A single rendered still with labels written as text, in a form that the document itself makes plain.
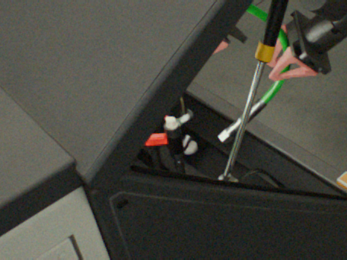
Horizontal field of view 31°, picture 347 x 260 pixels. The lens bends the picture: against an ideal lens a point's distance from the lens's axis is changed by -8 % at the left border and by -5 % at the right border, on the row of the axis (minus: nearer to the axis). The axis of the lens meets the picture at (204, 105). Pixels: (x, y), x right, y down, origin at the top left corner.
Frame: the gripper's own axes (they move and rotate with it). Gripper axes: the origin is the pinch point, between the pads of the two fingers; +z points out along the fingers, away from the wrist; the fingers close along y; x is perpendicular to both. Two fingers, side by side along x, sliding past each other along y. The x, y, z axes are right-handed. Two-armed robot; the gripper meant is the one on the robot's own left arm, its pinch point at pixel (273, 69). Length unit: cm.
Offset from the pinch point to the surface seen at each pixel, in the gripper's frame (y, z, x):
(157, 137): 1.6, 24.0, -4.7
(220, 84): -134, 117, 108
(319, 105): -111, 80, 135
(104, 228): 40, -2, -33
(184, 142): 0.9, 22.9, 0.5
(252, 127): -13.8, 25.4, 22.1
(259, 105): 3.5, 5.2, 1.1
